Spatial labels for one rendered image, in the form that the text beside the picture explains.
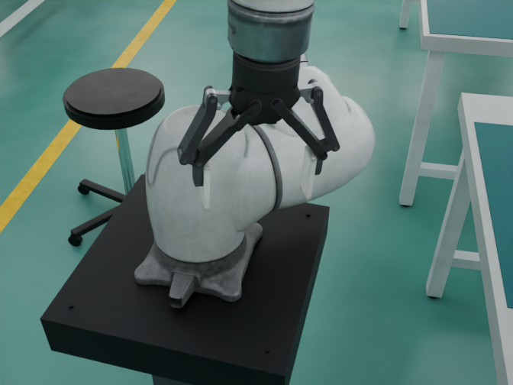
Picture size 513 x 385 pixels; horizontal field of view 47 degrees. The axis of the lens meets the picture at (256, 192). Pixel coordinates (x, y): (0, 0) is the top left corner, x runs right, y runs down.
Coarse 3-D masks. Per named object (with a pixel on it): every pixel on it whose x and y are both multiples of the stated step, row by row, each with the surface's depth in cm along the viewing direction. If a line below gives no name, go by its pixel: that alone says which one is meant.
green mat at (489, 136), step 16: (480, 128) 148; (496, 128) 148; (512, 128) 148; (480, 144) 142; (496, 144) 142; (512, 144) 142; (496, 160) 137; (512, 160) 137; (496, 176) 133; (512, 176) 133; (496, 192) 128; (512, 192) 128; (496, 208) 124; (512, 208) 124; (496, 224) 120; (512, 224) 120; (496, 240) 117; (512, 240) 117; (512, 256) 113; (512, 272) 110; (512, 288) 107; (512, 304) 104
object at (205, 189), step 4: (208, 164) 72; (204, 168) 71; (208, 168) 71; (204, 172) 72; (208, 172) 72; (204, 176) 72; (208, 176) 72; (204, 180) 73; (208, 180) 73; (204, 184) 73; (208, 184) 73; (204, 188) 73; (208, 188) 73; (204, 192) 74; (208, 192) 74; (204, 196) 74; (208, 196) 74; (204, 200) 75; (208, 200) 75; (204, 204) 75; (208, 204) 75; (204, 208) 75; (208, 208) 75
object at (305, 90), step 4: (308, 84) 69; (312, 84) 69; (316, 84) 69; (300, 88) 69; (304, 88) 69; (308, 88) 69; (312, 88) 69; (304, 92) 69; (308, 92) 69; (300, 96) 69; (304, 96) 69; (308, 96) 70; (308, 100) 69; (312, 100) 69
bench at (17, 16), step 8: (32, 0) 355; (40, 0) 361; (24, 8) 345; (32, 8) 353; (8, 16) 337; (16, 16) 338; (24, 16) 346; (0, 24) 328; (8, 24) 331; (0, 32) 325
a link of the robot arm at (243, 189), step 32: (160, 128) 87; (160, 160) 85; (224, 160) 84; (256, 160) 89; (160, 192) 87; (192, 192) 85; (224, 192) 86; (256, 192) 90; (160, 224) 91; (192, 224) 88; (224, 224) 90; (192, 256) 93; (224, 256) 95
